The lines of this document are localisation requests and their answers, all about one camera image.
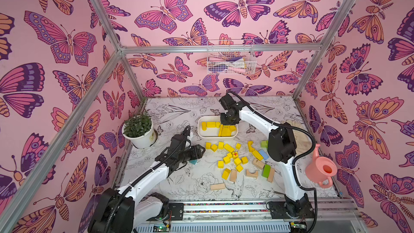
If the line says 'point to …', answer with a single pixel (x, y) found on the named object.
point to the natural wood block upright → (233, 175)
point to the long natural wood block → (217, 186)
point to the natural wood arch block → (252, 175)
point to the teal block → (193, 162)
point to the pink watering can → (321, 170)
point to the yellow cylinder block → (204, 126)
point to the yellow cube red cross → (235, 155)
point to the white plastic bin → (212, 133)
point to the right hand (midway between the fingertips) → (225, 120)
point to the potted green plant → (139, 129)
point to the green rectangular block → (266, 171)
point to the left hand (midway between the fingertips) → (202, 148)
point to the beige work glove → (303, 140)
